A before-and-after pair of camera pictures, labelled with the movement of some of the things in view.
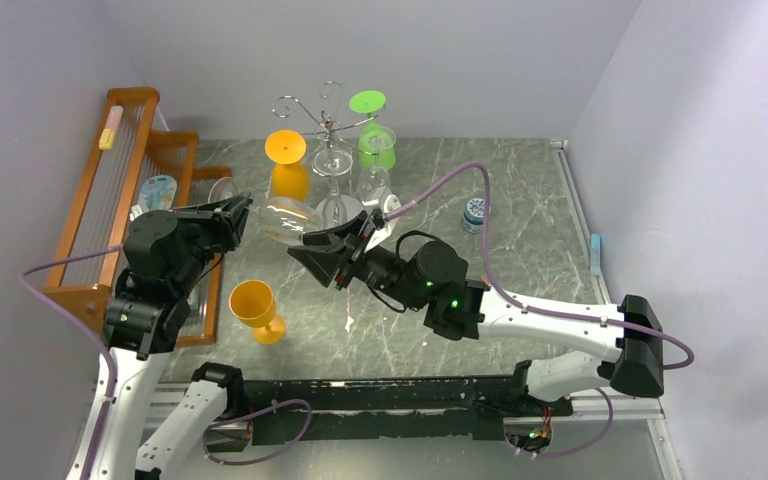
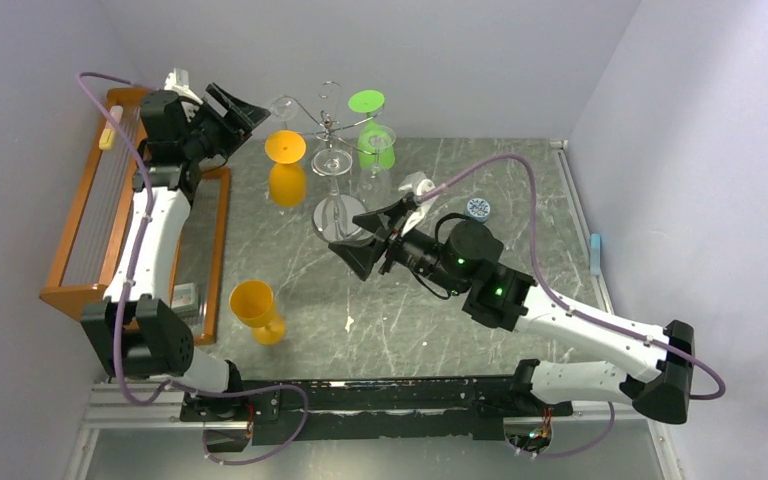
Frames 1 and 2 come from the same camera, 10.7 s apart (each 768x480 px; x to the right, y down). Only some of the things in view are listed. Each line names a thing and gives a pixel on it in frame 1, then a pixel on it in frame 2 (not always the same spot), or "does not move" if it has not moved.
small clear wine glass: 286,220 to 284,109
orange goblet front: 252,302 does not move
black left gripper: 225,218 to 239,127
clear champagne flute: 333,163 does not move
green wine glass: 376,148 does not move
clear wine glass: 375,178 does not move
